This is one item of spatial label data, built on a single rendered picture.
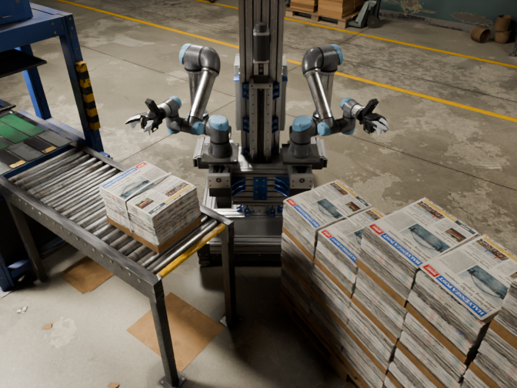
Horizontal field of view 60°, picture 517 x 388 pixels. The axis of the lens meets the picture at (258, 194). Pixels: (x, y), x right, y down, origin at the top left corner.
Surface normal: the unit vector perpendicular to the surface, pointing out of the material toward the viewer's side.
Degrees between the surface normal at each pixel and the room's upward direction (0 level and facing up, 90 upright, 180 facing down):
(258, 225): 0
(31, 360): 0
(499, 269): 0
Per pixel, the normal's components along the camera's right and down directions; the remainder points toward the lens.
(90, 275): 0.00, -0.81
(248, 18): 0.00, 0.59
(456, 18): -0.60, 0.47
